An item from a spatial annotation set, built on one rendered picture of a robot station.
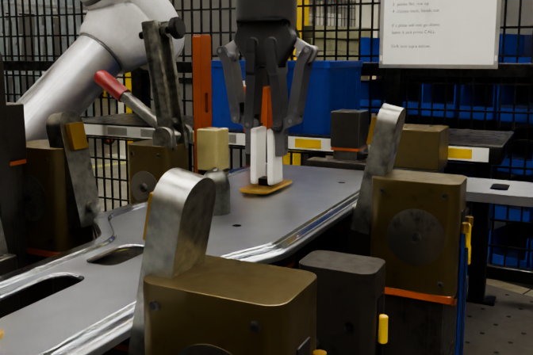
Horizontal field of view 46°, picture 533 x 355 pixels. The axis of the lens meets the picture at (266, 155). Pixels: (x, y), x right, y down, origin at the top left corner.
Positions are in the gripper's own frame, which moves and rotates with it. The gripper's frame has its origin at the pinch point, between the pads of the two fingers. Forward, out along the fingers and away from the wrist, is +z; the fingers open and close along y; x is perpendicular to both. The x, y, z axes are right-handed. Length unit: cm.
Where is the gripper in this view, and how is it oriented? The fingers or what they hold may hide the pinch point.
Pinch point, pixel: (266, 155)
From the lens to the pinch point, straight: 79.5
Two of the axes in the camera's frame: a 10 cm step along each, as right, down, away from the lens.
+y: 9.0, 0.7, -4.3
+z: 0.0, 9.9, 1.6
